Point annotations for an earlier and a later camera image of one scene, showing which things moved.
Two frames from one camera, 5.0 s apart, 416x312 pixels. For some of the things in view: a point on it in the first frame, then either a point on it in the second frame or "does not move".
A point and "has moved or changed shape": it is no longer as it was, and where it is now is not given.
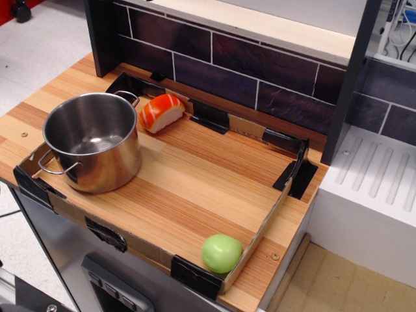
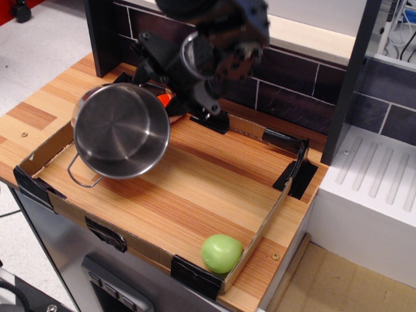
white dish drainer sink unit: (365, 206) does not move
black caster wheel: (21, 12) does not move
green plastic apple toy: (221, 253) does not move
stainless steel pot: (94, 140) has moved or changed shape
